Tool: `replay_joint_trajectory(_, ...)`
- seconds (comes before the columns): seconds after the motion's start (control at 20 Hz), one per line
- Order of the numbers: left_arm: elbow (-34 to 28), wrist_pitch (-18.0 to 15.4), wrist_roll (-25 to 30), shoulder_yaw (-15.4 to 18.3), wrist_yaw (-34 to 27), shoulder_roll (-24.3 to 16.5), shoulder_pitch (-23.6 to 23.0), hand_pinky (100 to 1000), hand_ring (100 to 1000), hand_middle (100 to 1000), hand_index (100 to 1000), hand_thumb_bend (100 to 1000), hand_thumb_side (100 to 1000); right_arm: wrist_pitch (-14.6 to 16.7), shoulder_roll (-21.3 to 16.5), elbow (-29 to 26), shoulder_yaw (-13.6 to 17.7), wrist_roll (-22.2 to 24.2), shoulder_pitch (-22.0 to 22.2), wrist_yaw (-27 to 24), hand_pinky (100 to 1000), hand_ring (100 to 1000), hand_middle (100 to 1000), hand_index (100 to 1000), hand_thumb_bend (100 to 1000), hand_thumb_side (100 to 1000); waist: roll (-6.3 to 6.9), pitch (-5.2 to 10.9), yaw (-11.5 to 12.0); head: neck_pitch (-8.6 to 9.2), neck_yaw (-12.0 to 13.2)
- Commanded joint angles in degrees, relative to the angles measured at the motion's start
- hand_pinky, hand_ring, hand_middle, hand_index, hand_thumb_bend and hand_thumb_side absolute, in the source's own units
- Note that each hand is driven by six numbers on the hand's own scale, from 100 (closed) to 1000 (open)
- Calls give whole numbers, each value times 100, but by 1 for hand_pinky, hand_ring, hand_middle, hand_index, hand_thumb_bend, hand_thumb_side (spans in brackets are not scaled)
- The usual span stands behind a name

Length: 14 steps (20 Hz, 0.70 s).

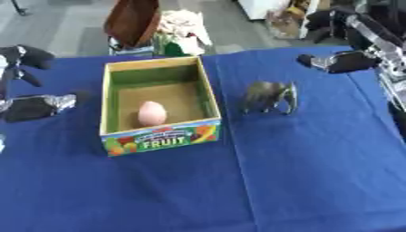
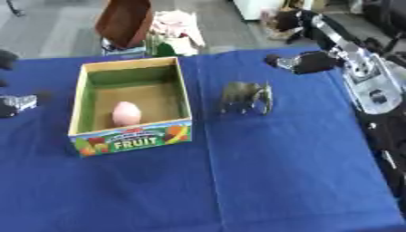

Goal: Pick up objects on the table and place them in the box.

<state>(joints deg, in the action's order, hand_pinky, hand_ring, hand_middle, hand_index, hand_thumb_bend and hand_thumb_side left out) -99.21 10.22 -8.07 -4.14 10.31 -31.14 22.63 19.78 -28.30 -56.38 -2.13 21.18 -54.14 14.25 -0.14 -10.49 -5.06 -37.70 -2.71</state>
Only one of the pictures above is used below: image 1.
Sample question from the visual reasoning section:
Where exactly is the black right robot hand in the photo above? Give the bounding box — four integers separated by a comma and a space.
295, 8, 393, 74

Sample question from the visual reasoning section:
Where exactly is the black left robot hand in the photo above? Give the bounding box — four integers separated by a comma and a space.
0, 44, 80, 123

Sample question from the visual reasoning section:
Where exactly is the tan cardboard box green inside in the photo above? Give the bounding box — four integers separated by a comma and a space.
98, 55, 224, 158

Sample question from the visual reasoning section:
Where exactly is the clear plastic bag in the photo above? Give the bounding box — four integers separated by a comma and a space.
265, 8, 305, 41

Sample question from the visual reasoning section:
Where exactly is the grey toy elephant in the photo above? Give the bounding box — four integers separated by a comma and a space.
241, 80, 300, 116

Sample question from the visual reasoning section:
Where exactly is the black tripod leg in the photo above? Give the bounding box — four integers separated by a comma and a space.
9, 0, 29, 16

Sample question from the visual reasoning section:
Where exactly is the white cabinet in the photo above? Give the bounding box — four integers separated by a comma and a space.
236, 0, 294, 21

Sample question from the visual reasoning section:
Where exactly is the pink toy egg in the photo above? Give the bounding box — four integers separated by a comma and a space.
136, 101, 169, 128

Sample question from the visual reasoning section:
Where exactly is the white soft pile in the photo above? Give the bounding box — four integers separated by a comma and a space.
153, 9, 215, 57

